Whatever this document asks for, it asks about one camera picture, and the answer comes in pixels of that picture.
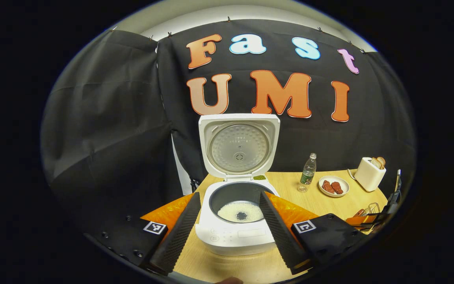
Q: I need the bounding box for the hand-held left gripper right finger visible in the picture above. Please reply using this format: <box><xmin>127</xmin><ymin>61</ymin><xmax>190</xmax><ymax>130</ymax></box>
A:
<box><xmin>259</xmin><ymin>191</ymin><xmax>369</xmax><ymax>275</ymax></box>

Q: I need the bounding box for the white rice cooker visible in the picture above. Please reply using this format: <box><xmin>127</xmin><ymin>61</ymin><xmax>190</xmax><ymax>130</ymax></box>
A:
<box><xmin>195</xmin><ymin>114</ymin><xmax>281</xmax><ymax>256</ymax></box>

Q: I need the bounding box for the white round plate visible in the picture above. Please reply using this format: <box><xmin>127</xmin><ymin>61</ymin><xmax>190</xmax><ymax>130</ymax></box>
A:
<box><xmin>318</xmin><ymin>176</ymin><xmax>350</xmax><ymax>198</ymax></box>

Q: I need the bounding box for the white toaster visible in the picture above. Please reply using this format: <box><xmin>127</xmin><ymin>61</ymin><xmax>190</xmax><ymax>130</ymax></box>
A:
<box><xmin>354</xmin><ymin>157</ymin><xmax>387</xmax><ymax>192</ymax></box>

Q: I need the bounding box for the white rice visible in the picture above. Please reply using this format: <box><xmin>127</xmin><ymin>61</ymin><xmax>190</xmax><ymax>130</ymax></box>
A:
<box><xmin>217</xmin><ymin>201</ymin><xmax>264</xmax><ymax>223</ymax></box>

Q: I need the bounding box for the clear plastic water bottle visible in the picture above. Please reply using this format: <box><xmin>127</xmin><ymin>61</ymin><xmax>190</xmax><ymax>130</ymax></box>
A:
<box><xmin>297</xmin><ymin>153</ymin><xmax>317</xmax><ymax>193</ymax></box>

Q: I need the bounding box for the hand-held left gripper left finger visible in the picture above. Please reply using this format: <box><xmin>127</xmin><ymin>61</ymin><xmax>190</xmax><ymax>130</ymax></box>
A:
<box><xmin>93</xmin><ymin>192</ymin><xmax>202</xmax><ymax>275</ymax></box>

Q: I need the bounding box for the black backdrop cloth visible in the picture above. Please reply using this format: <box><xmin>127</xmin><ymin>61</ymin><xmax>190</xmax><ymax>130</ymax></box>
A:
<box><xmin>40</xmin><ymin>18</ymin><xmax>417</xmax><ymax>233</ymax></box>

